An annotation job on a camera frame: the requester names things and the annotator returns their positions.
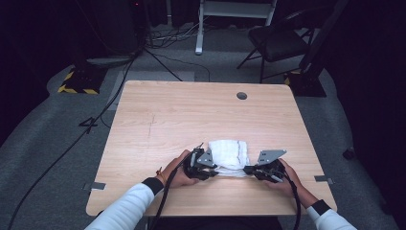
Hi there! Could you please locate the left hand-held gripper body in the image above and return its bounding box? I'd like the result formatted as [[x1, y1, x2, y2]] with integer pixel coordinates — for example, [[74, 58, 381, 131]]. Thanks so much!
[[183, 142, 218, 182]]

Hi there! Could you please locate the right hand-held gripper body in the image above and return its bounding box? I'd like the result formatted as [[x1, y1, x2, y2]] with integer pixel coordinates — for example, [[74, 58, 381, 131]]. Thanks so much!
[[253, 149, 288, 184]]

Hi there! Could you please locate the white towel with dark stripe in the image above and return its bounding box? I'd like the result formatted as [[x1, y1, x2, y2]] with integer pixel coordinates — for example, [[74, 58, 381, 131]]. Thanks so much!
[[207, 139, 251, 178]]

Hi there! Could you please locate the person's right hand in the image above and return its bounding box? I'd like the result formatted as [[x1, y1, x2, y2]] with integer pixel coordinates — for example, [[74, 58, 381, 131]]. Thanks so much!
[[262, 158, 304, 198]]

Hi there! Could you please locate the person's left hand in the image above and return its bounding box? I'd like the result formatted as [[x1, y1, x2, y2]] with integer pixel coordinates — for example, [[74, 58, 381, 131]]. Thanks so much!
[[158, 149, 201, 189]]

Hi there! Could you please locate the person's dark lap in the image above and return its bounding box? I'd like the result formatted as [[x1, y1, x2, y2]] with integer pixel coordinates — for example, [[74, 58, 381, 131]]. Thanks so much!
[[149, 216, 283, 230]]

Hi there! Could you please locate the grey tape strip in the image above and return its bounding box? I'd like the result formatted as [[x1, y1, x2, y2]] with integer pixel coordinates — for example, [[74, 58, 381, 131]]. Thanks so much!
[[82, 181, 106, 192], [313, 174, 335, 186]]

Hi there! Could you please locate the black stand with striped base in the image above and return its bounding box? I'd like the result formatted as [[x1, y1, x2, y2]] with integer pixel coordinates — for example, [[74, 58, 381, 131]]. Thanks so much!
[[282, 0, 350, 99]]

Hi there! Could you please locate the black folding chair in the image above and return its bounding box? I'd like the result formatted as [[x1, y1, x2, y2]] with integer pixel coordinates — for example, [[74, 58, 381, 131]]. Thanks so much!
[[236, 9, 316, 84]]

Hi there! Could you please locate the black yellow striped stand base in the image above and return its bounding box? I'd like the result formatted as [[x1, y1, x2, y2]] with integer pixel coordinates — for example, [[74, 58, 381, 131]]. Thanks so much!
[[56, 62, 108, 96]]

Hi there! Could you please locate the orange bracelet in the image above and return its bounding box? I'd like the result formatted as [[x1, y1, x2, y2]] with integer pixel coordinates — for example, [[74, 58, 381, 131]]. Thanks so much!
[[155, 166, 168, 186]]

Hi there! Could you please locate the right hand-held gripper cable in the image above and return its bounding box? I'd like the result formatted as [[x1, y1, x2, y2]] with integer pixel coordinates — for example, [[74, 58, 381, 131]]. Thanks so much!
[[278, 166, 304, 230]]

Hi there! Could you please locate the hand-held gripper cable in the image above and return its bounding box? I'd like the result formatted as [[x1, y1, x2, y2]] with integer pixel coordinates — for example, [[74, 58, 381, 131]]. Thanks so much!
[[147, 154, 194, 230], [278, 166, 304, 230]]

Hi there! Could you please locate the left hand-held gripper cable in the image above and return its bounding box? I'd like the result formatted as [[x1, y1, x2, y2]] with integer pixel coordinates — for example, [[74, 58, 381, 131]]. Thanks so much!
[[147, 154, 194, 230]]

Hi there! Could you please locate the thin black floor cable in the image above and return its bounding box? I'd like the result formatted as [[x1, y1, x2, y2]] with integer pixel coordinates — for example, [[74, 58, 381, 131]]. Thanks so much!
[[149, 51, 212, 83]]

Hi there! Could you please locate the bundle of floor cables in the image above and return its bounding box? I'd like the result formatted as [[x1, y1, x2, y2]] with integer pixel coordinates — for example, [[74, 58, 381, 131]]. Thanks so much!
[[146, 19, 206, 50]]

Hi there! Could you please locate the long black floor cable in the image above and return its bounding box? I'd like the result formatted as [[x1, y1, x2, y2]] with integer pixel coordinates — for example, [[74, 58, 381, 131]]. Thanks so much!
[[7, 52, 139, 230]]

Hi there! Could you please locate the white desk frame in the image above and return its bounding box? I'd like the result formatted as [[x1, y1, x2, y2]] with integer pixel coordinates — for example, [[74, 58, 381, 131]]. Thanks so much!
[[194, 0, 279, 57]]

